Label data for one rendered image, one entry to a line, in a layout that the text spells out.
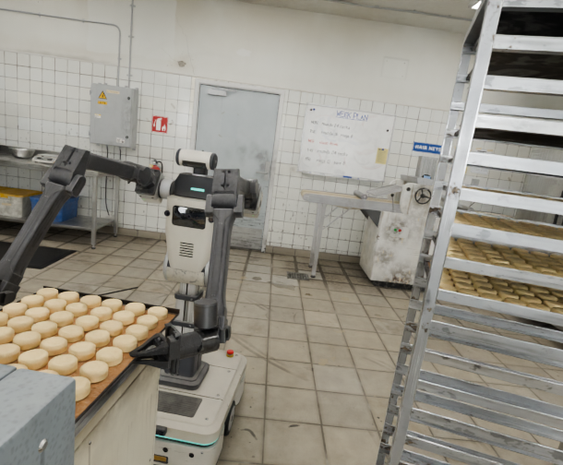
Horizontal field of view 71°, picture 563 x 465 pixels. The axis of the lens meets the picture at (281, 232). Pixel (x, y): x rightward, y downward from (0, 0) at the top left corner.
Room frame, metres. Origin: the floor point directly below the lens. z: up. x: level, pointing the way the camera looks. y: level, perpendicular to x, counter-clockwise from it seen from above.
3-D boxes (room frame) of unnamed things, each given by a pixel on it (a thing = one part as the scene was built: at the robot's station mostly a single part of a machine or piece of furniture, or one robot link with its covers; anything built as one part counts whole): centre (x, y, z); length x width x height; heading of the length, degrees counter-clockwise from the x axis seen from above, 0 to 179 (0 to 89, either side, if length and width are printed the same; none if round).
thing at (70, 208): (4.58, 2.72, 0.36); 0.47 x 0.38 x 0.26; 4
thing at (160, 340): (0.79, 0.25, 0.89); 0.09 x 0.07 x 0.07; 130
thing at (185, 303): (1.69, 0.38, 0.49); 0.11 x 0.11 x 0.40; 85
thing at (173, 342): (0.79, 0.25, 0.90); 0.09 x 0.07 x 0.07; 130
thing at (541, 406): (1.31, -0.82, 0.60); 0.64 x 0.03 x 0.03; 74
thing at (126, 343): (0.79, 0.31, 0.91); 0.05 x 0.05 x 0.02
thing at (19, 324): (0.81, 0.56, 0.91); 0.05 x 0.05 x 0.02
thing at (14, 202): (4.56, 3.17, 0.36); 0.47 x 0.38 x 0.26; 2
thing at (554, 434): (1.31, -0.82, 0.51); 0.64 x 0.03 x 0.03; 74
